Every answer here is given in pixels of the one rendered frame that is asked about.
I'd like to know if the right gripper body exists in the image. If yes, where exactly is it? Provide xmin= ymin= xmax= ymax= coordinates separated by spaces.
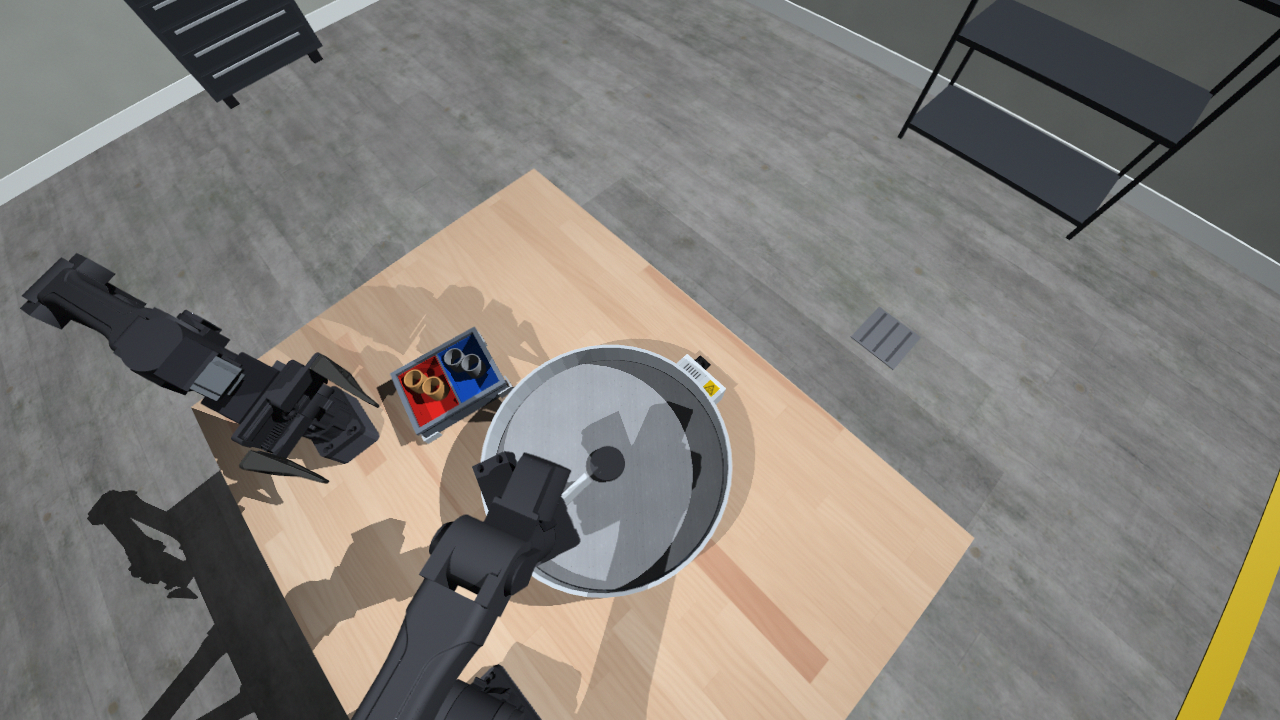
xmin=536 ymin=497 xmax=580 ymax=566

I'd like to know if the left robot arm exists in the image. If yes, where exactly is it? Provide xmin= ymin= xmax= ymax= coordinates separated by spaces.
xmin=20 ymin=252 xmax=365 ymax=459

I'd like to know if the grey metal bushing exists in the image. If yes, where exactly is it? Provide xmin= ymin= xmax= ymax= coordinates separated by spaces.
xmin=444 ymin=348 xmax=465 ymax=373
xmin=461 ymin=354 xmax=486 ymax=378

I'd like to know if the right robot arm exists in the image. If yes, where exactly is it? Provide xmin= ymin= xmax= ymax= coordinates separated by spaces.
xmin=351 ymin=451 xmax=571 ymax=720

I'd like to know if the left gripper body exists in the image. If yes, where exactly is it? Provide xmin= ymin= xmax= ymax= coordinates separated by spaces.
xmin=230 ymin=354 xmax=328 ymax=457

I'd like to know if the bronze bushing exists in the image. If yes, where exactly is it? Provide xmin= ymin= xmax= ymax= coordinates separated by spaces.
xmin=422 ymin=375 xmax=449 ymax=401
xmin=404 ymin=369 xmax=428 ymax=395

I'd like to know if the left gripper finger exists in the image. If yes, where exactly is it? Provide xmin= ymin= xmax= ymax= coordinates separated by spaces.
xmin=310 ymin=355 xmax=380 ymax=407
xmin=239 ymin=450 xmax=329 ymax=484

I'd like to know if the grey round turntable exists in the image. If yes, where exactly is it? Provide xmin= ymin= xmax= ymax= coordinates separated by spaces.
xmin=481 ymin=345 xmax=732 ymax=598

